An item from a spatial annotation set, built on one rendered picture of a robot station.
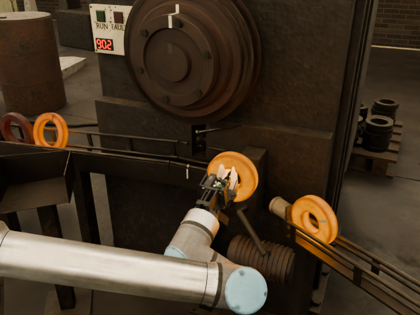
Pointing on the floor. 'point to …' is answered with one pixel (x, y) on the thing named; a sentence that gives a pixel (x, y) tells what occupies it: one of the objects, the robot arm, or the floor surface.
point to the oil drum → (30, 64)
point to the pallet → (377, 138)
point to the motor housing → (264, 264)
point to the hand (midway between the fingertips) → (232, 171)
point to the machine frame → (249, 130)
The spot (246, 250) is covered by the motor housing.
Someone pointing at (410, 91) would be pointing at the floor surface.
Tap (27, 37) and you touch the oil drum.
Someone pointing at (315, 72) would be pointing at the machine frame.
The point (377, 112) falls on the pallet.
